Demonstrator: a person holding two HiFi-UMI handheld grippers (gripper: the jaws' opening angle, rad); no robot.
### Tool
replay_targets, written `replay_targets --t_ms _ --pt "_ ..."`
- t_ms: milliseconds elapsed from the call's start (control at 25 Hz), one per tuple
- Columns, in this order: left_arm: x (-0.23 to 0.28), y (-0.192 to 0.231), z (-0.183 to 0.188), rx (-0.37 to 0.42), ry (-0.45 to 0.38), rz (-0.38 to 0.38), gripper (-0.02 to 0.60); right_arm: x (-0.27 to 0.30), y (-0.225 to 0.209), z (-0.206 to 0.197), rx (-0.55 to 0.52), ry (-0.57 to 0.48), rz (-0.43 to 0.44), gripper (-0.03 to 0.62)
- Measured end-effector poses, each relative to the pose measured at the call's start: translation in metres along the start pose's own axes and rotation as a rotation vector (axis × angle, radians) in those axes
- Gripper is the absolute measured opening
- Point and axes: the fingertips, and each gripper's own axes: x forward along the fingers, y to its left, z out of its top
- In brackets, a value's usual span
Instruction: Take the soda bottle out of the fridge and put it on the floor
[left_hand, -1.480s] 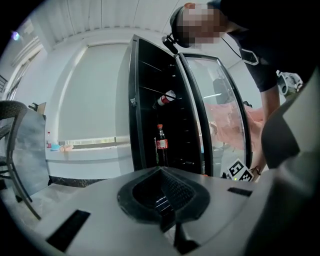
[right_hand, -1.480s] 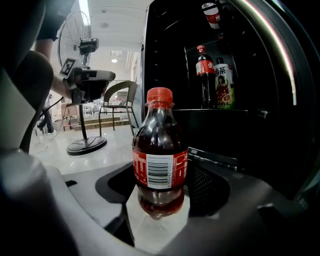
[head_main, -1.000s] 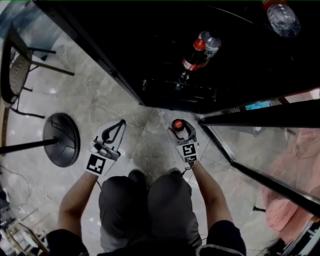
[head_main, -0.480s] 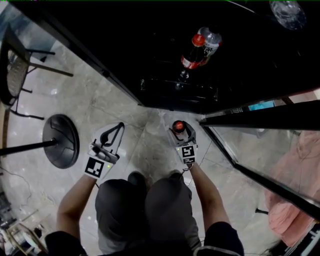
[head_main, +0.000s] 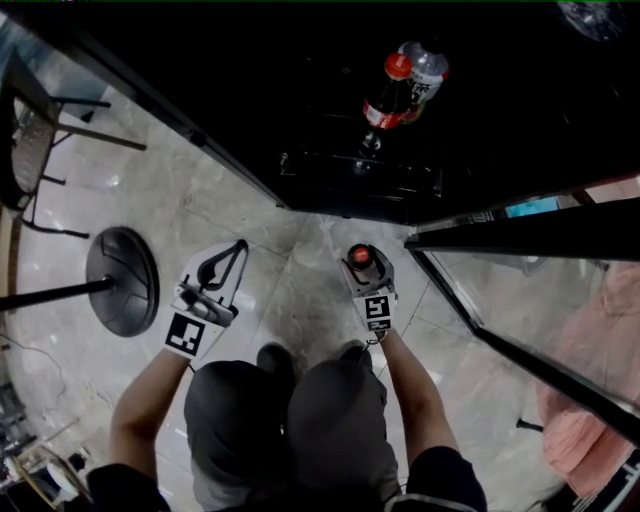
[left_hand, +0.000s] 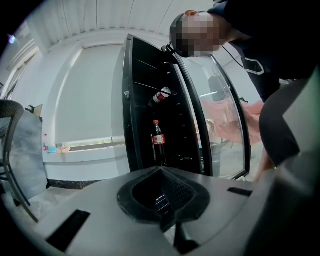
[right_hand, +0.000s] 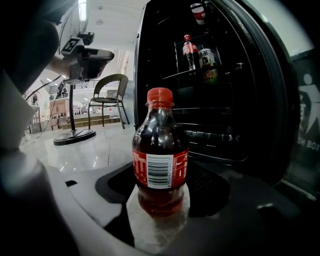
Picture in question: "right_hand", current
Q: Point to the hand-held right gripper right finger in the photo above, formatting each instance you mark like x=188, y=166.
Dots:
x=237, y=212

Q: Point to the black mini fridge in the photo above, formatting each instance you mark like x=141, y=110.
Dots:
x=262, y=100

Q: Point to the small wooden cabinet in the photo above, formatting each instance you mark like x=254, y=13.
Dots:
x=58, y=107

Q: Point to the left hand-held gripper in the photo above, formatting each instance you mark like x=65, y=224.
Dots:
x=72, y=46

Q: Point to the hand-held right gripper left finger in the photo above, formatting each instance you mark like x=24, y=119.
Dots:
x=100, y=190

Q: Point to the low wooden platform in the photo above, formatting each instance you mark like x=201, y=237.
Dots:
x=100, y=121

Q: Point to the black standing fan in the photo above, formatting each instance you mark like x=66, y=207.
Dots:
x=75, y=136

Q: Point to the long ceiling light tube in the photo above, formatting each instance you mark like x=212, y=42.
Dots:
x=82, y=10

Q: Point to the white label drink bottle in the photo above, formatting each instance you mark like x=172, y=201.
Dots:
x=207, y=58

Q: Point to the dark wicker chair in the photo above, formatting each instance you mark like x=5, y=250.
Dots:
x=110, y=82

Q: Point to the black mezzanine railing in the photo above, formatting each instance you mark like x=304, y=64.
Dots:
x=85, y=85

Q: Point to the red label cola bottle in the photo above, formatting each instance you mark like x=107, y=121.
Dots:
x=160, y=140
x=199, y=16
x=190, y=51

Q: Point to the person's left forearm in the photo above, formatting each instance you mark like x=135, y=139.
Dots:
x=58, y=66

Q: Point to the round ceiling fixture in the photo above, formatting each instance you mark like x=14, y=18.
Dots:
x=99, y=22

